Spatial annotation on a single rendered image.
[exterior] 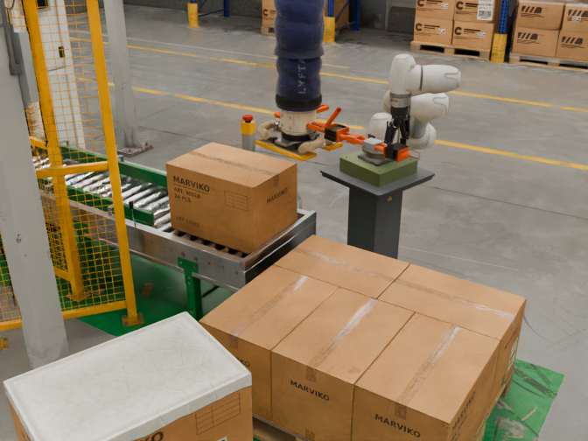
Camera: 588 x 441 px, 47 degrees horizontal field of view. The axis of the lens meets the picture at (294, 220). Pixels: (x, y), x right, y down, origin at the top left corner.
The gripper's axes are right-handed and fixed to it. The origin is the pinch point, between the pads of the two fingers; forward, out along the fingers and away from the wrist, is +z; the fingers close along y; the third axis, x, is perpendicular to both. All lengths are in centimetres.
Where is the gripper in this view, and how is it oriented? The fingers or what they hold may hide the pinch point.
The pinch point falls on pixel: (395, 150)
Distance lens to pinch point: 300.0
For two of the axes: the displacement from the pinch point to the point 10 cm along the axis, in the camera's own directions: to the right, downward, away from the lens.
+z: 0.0, 8.9, 4.5
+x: 7.0, 3.2, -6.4
